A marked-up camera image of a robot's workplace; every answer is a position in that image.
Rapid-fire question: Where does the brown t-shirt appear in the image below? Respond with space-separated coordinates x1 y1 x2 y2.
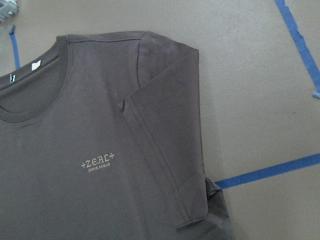
0 31 235 240

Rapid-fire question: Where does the aluminium frame post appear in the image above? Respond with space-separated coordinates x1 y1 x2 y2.
0 0 19 23

